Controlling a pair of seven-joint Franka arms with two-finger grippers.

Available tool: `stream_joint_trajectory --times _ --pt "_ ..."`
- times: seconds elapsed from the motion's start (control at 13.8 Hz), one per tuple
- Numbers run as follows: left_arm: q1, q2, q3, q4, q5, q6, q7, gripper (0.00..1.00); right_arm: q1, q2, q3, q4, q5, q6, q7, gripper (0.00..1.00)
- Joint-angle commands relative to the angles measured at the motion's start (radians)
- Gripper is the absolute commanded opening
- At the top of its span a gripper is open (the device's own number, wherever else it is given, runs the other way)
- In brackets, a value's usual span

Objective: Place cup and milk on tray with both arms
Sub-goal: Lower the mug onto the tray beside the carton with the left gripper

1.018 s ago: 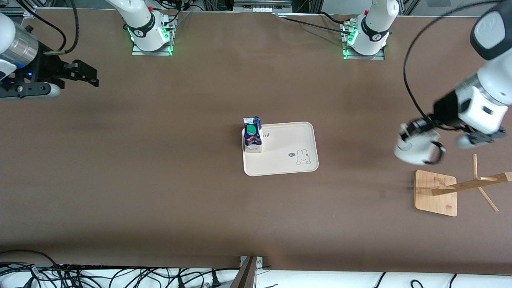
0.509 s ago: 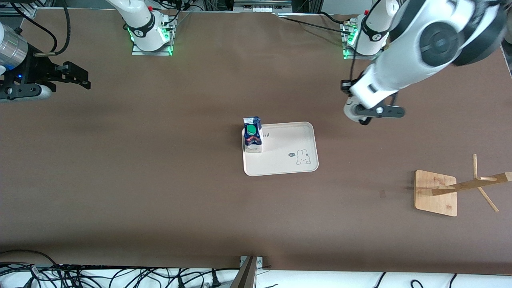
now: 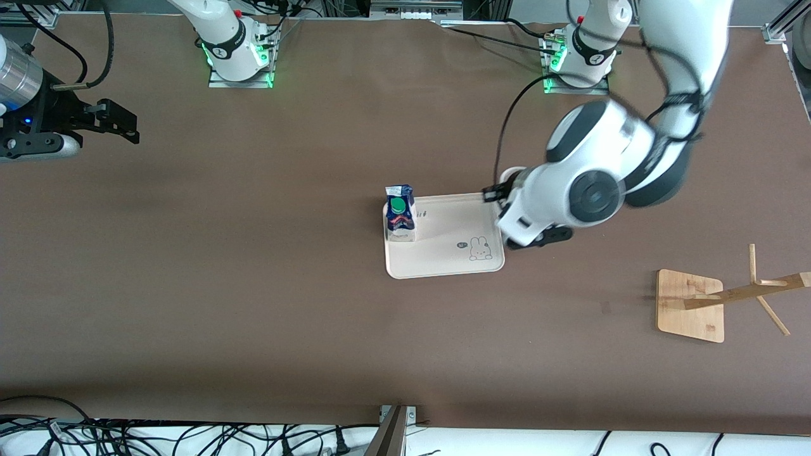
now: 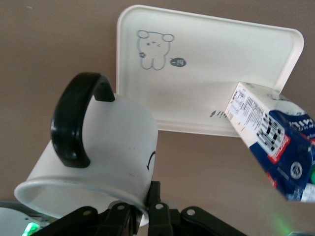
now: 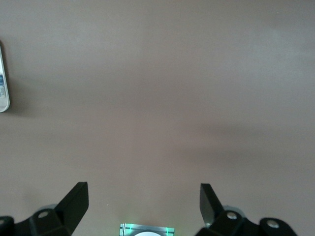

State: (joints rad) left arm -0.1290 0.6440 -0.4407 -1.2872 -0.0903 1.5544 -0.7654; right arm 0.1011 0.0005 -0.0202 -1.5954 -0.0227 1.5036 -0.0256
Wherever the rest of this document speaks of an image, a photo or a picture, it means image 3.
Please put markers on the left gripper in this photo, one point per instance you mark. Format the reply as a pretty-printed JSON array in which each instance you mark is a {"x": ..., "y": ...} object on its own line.
[{"x": 496, "y": 191}]

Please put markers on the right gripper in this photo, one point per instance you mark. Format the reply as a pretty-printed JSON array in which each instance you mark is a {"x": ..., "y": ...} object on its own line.
[{"x": 49, "y": 111}]

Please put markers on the blue milk carton green cap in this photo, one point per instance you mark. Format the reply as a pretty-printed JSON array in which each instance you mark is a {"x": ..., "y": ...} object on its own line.
[{"x": 400, "y": 218}]

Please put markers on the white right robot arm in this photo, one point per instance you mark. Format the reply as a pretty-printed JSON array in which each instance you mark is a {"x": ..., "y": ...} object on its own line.
[{"x": 228, "y": 38}]

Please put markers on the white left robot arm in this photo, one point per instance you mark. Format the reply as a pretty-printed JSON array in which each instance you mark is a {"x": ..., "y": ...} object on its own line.
[{"x": 608, "y": 139}]

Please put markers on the beige rabbit print tray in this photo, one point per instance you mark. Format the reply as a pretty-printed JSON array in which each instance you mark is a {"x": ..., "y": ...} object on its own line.
[{"x": 443, "y": 253}]

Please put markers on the grey power strip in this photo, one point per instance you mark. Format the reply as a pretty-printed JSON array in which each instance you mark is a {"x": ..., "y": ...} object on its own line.
[{"x": 415, "y": 11}]

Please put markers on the wooden mug stand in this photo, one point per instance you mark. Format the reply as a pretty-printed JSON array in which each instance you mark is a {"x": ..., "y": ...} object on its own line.
[{"x": 687, "y": 316}]

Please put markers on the brown table cover sheet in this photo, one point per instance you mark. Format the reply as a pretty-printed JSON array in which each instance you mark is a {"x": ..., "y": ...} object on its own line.
[{"x": 253, "y": 316}]

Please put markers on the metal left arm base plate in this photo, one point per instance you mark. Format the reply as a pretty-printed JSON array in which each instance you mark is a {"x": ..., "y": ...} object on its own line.
[{"x": 570, "y": 90}]

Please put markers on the aluminium frame profile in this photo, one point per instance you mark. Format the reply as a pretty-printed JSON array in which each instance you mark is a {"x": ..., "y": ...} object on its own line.
[
  {"x": 782, "y": 22},
  {"x": 44, "y": 16}
]

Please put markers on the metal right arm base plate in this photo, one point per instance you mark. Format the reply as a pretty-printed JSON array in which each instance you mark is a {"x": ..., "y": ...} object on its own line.
[{"x": 253, "y": 83}]

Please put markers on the metal corner bracket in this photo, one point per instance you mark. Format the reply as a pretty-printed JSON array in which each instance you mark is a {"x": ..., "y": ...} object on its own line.
[{"x": 410, "y": 415}]

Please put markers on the aluminium frame post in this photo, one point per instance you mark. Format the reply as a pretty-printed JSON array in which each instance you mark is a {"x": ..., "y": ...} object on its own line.
[{"x": 389, "y": 437}]

